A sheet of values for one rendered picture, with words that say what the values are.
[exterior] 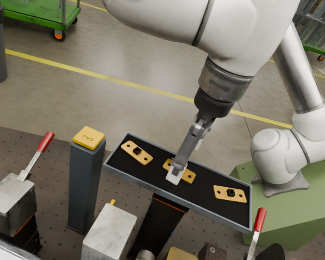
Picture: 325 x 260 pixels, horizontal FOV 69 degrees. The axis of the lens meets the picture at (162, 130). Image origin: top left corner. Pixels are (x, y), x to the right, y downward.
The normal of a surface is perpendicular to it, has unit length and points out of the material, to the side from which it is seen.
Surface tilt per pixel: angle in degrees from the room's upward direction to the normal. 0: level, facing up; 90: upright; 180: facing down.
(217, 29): 93
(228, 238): 0
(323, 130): 74
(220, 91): 90
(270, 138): 54
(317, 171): 47
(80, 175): 90
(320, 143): 68
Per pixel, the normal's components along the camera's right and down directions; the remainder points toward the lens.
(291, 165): 0.04, 0.58
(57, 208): 0.26, -0.73
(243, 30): -0.22, 0.58
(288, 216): -0.52, -0.66
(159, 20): -0.23, 0.81
